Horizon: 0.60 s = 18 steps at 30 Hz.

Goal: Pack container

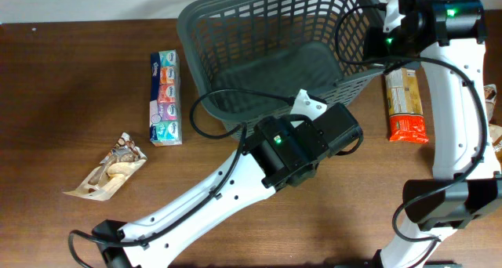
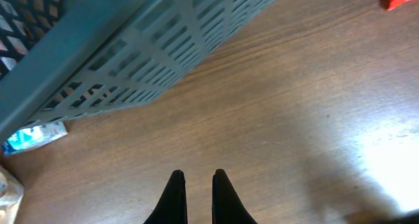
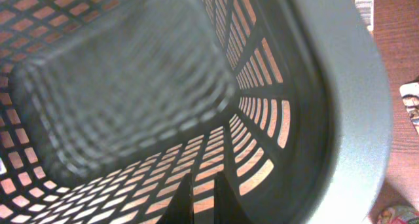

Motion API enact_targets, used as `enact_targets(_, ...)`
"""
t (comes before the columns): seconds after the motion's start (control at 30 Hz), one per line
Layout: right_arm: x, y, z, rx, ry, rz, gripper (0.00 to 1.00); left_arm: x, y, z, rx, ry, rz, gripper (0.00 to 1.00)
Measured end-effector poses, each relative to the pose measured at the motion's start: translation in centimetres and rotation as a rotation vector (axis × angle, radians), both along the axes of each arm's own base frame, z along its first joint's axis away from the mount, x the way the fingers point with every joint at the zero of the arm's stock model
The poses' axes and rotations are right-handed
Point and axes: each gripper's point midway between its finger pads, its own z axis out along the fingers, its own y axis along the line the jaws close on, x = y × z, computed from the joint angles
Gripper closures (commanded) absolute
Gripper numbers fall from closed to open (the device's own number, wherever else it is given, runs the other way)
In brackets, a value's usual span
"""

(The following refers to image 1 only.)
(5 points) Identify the white rice pouch right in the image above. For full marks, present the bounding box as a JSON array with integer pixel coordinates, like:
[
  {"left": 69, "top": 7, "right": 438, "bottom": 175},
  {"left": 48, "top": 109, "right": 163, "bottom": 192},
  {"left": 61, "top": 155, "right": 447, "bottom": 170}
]
[{"left": 484, "top": 84, "right": 501, "bottom": 161}]

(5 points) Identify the orange spaghetti pasta packet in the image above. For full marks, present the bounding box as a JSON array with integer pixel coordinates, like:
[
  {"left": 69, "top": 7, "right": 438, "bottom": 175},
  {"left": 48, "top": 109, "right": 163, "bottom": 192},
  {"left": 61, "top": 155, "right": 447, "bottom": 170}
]
[{"left": 385, "top": 68, "right": 429, "bottom": 144}]

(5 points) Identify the grey plastic shopping basket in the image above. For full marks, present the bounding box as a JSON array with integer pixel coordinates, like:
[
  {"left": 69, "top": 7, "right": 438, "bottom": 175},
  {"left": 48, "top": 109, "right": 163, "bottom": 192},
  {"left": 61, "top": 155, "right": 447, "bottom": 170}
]
[{"left": 176, "top": 0, "right": 384, "bottom": 138}]

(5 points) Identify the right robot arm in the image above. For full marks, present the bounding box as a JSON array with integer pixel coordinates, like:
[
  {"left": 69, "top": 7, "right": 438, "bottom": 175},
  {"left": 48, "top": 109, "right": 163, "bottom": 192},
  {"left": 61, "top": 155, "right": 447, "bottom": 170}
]
[{"left": 365, "top": 0, "right": 501, "bottom": 267}]

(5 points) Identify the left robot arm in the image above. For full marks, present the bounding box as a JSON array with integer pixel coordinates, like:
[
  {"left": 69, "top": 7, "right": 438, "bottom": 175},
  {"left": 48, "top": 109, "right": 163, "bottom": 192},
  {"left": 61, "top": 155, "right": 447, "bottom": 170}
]
[{"left": 92, "top": 103, "right": 362, "bottom": 268}]

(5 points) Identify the brown snack pouch left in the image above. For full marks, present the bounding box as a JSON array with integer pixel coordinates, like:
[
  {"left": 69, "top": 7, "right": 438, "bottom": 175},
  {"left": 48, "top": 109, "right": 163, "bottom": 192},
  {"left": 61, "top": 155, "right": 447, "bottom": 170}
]
[{"left": 64, "top": 132, "right": 147, "bottom": 201}]

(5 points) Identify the Kleenex tissue multipack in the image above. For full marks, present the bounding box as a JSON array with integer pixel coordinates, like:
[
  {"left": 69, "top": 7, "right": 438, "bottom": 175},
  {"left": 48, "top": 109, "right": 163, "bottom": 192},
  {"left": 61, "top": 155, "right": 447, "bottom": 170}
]
[{"left": 149, "top": 50, "right": 182, "bottom": 147}]

